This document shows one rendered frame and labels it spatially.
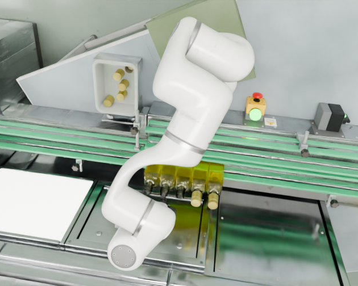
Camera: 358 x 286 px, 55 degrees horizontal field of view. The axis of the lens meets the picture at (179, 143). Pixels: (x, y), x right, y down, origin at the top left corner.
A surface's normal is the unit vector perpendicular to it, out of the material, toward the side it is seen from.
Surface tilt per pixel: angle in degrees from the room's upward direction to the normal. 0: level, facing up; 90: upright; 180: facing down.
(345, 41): 0
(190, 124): 31
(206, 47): 25
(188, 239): 90
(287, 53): 0
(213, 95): 38
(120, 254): 20
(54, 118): 90
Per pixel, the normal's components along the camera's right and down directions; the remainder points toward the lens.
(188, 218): 0.06, -0.83
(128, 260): -0.08, 0.25
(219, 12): -0.16, 0.56
